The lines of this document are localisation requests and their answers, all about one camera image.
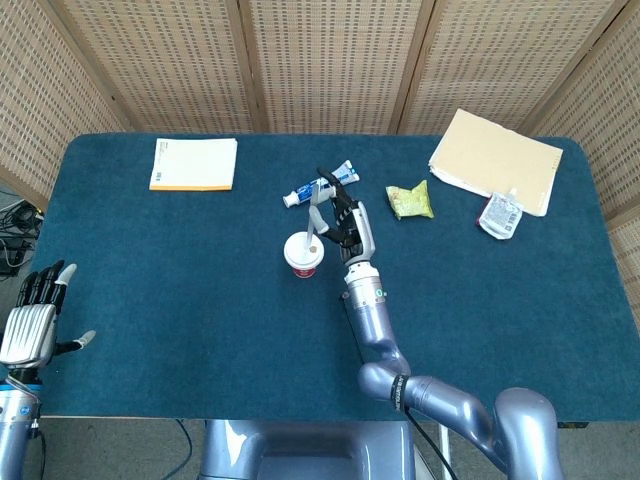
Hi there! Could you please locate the green snack packet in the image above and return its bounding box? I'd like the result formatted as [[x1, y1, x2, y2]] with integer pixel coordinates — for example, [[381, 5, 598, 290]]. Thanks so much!
[[385, 179, 435, 221]]

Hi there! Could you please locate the blue grey robot torso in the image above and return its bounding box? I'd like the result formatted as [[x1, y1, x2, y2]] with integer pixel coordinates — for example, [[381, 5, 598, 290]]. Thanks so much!
[[198, 419, 417, 480]]

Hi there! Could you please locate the blue white toothpaste tube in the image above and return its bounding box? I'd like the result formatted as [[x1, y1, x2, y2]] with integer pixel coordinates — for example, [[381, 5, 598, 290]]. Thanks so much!
[[282, 159, 360, 209]]

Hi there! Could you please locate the black cables and power strip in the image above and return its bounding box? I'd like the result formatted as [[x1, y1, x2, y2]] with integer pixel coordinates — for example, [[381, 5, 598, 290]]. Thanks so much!
[[0, 198, 45, 275]]

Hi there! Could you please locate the beige paper folder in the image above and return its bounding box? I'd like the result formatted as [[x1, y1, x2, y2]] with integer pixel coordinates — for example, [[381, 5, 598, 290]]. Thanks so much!
[[428, 108, 565, 218]]

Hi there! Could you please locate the white spouted drink pouch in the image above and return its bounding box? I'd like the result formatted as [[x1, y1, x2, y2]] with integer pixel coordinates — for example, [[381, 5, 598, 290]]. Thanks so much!
[[477, 187, 524, 241]]

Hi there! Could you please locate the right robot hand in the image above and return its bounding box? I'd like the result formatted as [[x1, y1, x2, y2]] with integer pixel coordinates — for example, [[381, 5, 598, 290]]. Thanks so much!
[[307, 167, 377, 264]]

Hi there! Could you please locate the transparent plastic straw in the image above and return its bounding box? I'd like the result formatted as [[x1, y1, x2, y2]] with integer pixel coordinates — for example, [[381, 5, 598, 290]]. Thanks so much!
[[302, 182, 322, 257]]

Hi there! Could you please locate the blue cable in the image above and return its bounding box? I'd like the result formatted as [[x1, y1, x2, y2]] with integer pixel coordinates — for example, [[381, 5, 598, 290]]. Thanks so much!
[[174, 419, 200, 480]]

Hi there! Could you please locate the white lidded paper cup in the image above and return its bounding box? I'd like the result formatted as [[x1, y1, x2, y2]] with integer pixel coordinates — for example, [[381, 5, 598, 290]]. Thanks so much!
[[283, 230, 326, 281]]

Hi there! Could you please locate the white notepad with orange edge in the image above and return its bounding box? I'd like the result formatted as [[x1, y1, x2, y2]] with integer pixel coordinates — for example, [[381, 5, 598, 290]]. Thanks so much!
[[148, 137, 238, 193]]

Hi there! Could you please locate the woven folding screen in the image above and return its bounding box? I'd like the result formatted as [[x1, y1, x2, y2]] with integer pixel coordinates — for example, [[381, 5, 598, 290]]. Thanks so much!
[[0, 0, 640, 296]]

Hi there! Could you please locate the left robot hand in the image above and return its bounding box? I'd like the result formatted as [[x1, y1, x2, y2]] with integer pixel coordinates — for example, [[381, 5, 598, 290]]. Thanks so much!
[[0, 259, 97, 371]]

